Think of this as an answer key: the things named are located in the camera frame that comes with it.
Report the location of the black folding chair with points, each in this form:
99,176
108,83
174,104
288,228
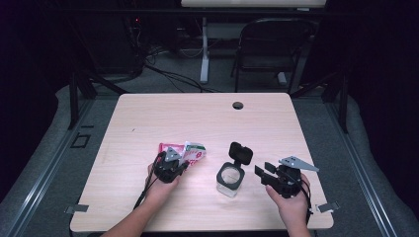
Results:
267,64

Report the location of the red and white seasoning bag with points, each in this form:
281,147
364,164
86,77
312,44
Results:
195,153

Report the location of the aluminium floor rail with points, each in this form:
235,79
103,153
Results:
362,177
42,184

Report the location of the person's right hand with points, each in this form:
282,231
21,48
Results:
293,209

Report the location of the white desk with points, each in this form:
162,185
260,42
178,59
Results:
205,49

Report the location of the dark equipment with red light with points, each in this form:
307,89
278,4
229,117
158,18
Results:
135,42

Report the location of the black metal stand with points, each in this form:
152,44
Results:
73,98
344,105

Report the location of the glass jar with black lid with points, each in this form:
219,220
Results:
230,189

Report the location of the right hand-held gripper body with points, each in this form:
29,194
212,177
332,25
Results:
286,181

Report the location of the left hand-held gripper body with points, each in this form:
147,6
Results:
168,171

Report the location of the grey metal table bracket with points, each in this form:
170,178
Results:
77,208
327,207

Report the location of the person's left hand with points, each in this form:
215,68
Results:
158,192

